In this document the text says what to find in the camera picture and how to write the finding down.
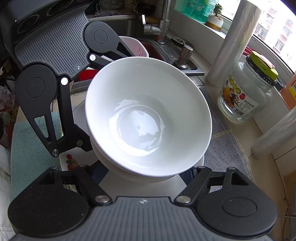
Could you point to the red wash basin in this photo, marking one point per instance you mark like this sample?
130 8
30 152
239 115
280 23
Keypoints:
90 73

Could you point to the bamboo cutting board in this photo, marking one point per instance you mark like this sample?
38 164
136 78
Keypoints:
289 181

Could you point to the steel sink faucet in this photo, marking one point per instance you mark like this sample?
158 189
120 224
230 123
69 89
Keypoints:
161 30

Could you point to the sink soap dispenser knob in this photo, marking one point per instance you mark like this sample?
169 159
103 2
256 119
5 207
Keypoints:
185 55

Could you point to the right plastic wrap roll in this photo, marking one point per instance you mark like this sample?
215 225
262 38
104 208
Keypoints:
281 135

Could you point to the steel sink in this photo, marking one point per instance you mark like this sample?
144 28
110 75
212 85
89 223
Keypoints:
130 26

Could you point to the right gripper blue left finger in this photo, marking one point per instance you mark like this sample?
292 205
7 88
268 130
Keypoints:
99 172

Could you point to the white bowl pink flowers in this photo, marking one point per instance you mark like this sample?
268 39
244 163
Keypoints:
123 173

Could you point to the grey blue checked towel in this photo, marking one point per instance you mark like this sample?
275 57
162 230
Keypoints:
29 158

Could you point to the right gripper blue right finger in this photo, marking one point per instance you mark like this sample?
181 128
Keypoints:
187 176

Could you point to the white colander basket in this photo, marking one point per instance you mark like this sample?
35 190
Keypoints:
135 46

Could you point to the glass jar green lid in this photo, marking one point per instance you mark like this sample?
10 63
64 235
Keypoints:
247 88

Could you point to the white fruit plate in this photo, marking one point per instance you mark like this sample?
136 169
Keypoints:
117 186

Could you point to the plastic wrap roll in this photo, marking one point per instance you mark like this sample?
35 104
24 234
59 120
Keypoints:
237 38
281 135

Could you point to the small potted succulent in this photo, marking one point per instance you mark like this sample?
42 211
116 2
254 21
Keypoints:
215 21

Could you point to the orange oil bottle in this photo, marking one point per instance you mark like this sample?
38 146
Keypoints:
288 93

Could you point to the green dish soap bottle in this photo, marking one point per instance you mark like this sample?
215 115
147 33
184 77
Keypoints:
196 9

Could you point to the left plastic wrap roll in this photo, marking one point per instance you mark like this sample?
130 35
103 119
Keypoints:
237 38

